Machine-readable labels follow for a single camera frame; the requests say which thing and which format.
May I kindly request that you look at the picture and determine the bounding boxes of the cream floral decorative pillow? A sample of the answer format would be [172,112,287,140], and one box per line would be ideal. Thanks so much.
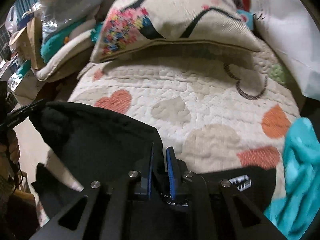
[90,0,261,63]

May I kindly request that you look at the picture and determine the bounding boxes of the brown cardboard box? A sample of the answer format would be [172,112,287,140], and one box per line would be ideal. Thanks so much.
[9,17,46,70]

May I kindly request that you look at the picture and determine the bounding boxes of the white paper bag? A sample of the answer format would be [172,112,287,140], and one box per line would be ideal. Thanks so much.
[250,0,319,100]

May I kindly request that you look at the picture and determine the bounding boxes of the turquoise fleece blanket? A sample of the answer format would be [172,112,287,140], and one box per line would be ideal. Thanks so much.
[264,118,319,239]

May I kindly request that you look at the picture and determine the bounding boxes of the person's left hand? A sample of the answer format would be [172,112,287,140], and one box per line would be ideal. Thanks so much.
[0,129,21,180]

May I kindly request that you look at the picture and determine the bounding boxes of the black pants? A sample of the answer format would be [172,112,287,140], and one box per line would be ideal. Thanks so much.
[30,102,276,218]

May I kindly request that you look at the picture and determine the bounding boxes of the clear plastic bag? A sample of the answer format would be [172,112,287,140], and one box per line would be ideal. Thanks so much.
[40,0,102,43]

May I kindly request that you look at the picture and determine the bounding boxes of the beige seat cushion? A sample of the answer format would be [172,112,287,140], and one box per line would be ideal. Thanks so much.
[34,19,96,82]

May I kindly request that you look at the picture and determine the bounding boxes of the heart patterned quilted bedspread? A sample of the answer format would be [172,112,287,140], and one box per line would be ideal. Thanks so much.
[57,42,299,200]

